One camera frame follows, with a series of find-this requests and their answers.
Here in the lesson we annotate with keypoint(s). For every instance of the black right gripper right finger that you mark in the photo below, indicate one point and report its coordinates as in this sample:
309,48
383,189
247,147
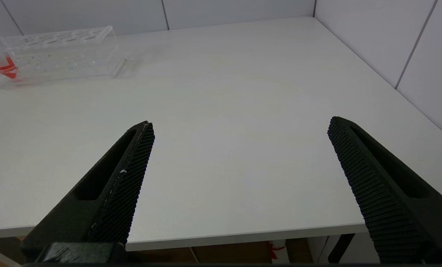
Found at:
384,193

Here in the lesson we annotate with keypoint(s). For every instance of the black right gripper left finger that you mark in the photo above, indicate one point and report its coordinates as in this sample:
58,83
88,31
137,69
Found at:
117,193

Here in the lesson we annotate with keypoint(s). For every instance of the clear acrylic test tube rack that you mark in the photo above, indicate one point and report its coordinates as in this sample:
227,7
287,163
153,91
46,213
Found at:
65,59

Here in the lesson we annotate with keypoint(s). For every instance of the test tube with red pigment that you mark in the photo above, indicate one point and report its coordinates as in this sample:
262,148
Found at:
6,68

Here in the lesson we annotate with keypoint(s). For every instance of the black table leg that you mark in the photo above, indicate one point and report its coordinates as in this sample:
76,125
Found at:
340,248

